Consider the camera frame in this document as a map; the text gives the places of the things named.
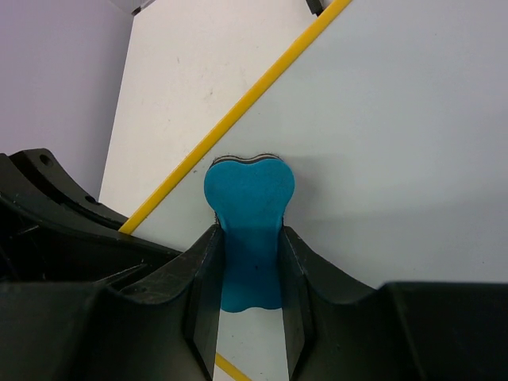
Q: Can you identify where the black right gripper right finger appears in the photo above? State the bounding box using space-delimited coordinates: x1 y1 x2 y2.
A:
279 227 507 380

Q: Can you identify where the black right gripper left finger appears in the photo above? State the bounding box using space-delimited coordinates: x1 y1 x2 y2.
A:
1 225 224 380

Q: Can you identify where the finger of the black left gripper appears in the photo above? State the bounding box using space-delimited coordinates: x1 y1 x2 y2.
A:
1 149 179 283

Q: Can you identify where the blue whiteboard eraser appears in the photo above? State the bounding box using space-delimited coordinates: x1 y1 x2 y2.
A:
203 154 295 313

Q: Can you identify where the yellow framed whiteboard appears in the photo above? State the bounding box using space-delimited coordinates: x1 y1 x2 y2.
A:
124 1 507 380

